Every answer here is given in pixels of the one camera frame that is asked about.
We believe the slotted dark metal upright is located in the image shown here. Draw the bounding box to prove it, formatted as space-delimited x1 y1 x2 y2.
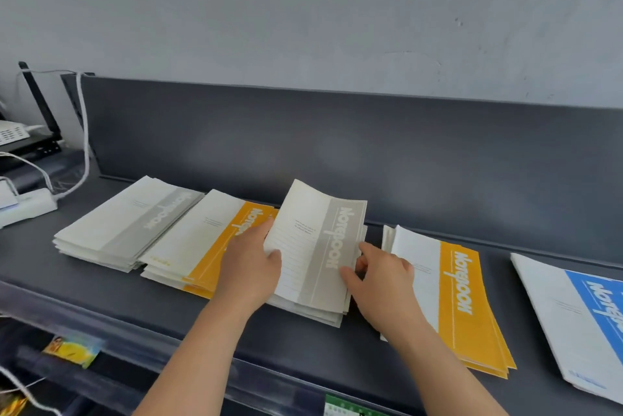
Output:
60 72 102 173

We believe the thick white braided cable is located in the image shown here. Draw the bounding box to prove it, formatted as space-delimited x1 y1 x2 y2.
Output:
19 69 92 201

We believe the clear plastic price rail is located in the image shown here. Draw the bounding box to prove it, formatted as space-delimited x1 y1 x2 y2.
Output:
0 279 415 416

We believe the person's left hand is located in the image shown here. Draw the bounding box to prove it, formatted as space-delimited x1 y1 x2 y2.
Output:
214 221 283 312

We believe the yellow white price tag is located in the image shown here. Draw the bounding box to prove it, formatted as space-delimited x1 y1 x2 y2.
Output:
323 393 390 416

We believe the black router antenna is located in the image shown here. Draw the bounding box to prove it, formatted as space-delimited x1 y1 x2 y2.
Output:
18 61 63 142

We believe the small orange notebook stack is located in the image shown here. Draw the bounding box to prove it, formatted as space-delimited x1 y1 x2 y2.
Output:
138 189 279 300
380 225 517 380

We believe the thin white cable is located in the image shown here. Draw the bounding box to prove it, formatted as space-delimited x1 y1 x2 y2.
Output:
0 364 64 416

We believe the white vented device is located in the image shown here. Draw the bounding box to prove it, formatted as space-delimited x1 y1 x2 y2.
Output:
0 120 31 147

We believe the white power strip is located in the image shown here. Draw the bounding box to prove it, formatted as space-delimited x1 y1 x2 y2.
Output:
0 186 58 229

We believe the dark grey back panel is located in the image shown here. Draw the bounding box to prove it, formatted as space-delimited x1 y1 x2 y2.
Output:
80 76 623 268

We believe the person's right forearm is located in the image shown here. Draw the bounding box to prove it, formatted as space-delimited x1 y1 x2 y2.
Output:
389 323 509 416

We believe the yellow brown snack packet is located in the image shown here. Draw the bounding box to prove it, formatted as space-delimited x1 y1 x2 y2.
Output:
0 391 28 416

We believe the small blue notebook stack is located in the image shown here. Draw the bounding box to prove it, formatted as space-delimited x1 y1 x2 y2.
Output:
509 253 623 406

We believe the black router body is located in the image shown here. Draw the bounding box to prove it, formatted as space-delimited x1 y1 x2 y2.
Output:
0 133 63 164

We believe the person's right hand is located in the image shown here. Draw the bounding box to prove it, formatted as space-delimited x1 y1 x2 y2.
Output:
339 241 429 349

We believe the person's left forearm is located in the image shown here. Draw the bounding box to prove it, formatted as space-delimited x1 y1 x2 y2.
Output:
134 296 263 416

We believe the small grey notebook stack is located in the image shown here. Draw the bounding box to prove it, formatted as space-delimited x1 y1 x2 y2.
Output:
52 175 205 273
262 179 369 314
265 223 369 329

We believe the yellow blue snack packet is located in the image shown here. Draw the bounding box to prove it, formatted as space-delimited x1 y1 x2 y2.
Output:
42 332 106 369

